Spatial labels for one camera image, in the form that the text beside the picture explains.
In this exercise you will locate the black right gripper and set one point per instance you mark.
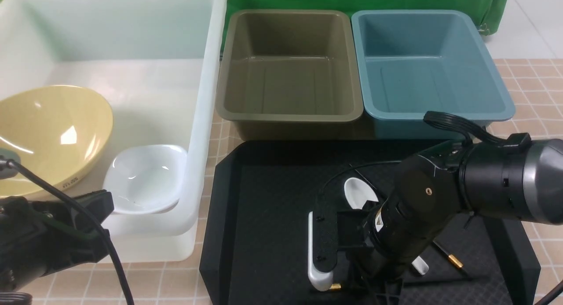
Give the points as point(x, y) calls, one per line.
point(382, 243)

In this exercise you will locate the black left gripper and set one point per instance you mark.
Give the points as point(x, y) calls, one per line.
point(43, 238)

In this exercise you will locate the small white square dish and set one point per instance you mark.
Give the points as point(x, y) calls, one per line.
point(147, 179)

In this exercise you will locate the white ceramic soup spoon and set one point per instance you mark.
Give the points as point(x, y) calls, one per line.
point(357, 194)

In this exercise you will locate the yellow noodle bowl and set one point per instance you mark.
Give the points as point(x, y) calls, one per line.
point(57, 132)

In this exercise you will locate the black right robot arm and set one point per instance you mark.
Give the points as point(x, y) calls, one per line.
point(518, 179)

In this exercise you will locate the black plastic serving tray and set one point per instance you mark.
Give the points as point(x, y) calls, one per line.
point(255, 246)

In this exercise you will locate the large white plastic tub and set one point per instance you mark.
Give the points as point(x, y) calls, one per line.
point(157, 64)

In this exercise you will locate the teal plastic bin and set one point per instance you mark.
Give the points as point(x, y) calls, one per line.
point(414, 61)

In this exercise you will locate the olive brown plastic bin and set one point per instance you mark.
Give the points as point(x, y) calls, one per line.
point(289, 75)

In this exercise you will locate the beige grid tablecloth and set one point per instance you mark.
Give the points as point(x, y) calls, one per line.
point(535, 86)

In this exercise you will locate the green backdrop cloth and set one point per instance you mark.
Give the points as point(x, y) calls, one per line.
point(485, 14)

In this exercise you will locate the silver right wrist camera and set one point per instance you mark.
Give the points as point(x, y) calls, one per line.
point(322, 254)

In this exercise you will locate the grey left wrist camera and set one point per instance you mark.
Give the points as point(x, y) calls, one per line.
point(8, 156)

